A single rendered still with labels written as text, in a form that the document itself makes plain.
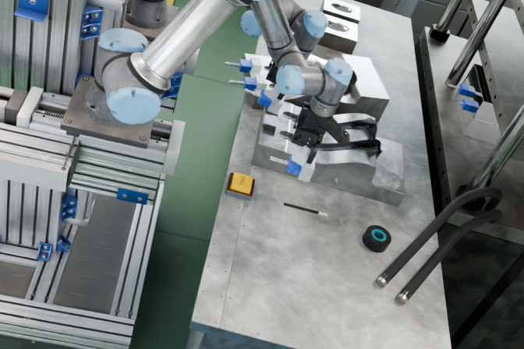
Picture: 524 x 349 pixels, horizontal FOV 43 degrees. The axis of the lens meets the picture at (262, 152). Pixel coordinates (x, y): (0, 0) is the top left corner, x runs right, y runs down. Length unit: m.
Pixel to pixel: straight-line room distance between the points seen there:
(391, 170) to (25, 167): 1.15
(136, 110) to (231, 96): 2.20
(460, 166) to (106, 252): 1.35
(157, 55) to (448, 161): 1.36
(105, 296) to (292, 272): 0.80
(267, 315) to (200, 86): 2.19
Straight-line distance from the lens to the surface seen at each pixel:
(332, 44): 2.82
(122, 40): 1.64
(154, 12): 2.13
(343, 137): 1.86
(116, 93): 1.53
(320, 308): 1.81
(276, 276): 1.82
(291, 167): 1.93
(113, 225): 2.61
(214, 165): 3.26
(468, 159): 2.60
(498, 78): 2.65
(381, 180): 2.16
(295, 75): 1.68
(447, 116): 2.78
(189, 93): 3.66
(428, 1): 4.23
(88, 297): 2.40
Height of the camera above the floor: 2.17
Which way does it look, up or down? 39 degrees down
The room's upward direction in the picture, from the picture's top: 20 degrees clockwise
